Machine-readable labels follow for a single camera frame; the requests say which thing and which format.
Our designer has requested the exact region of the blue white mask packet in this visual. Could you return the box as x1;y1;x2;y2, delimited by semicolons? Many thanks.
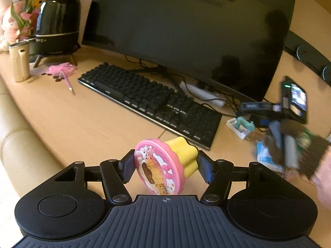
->
256;142;284;173

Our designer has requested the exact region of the pink yellow cupcake toy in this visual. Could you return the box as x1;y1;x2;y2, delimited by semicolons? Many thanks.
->
134;137;198;195

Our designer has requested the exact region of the teal hand crank toy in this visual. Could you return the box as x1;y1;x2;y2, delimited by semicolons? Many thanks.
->
234;117;255;133

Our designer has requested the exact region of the person's right hand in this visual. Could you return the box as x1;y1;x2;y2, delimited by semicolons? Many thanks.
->
311;146;331;209

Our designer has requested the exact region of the black mechanical keyboard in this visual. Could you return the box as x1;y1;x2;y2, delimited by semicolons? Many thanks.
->
78;63;222;149

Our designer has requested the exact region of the white power strip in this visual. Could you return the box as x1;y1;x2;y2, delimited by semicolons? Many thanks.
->
180;81;225;107

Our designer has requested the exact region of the black soundbar speaker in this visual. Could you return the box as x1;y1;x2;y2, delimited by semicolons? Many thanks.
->
284;30;330;85

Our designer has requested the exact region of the pink pen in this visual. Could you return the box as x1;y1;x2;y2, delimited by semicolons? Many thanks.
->
61;70;74;93

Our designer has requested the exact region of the pink plastic wrapper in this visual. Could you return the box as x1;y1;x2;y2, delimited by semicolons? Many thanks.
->
48;62;77;77

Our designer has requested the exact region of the black curved monitor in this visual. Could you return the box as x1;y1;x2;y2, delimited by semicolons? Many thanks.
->
83;0;295;101

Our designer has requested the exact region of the beige travel mug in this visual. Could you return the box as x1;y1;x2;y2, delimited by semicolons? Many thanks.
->
9;40;30;82

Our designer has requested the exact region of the black humidifier on legs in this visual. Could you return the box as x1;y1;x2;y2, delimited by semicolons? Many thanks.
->
34;0;81;68

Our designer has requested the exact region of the pink flower bouquet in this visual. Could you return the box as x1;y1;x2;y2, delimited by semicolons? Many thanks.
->
1;0;44;52

